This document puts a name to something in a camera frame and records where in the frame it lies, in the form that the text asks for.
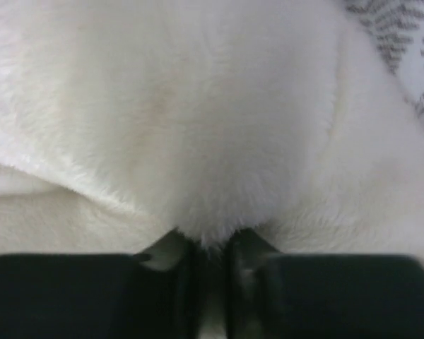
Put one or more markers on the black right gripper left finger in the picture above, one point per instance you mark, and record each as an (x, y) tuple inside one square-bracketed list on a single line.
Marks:
[(143, 295)]

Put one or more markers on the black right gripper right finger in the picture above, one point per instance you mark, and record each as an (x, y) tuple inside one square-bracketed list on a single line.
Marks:
[(271, 294)]

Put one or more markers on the white fluffy pillow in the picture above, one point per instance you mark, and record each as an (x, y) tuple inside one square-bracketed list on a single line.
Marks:
[(123, 121)]

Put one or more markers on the floral patterned mat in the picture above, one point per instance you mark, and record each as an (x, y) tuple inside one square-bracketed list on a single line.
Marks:
[(397, 28)]

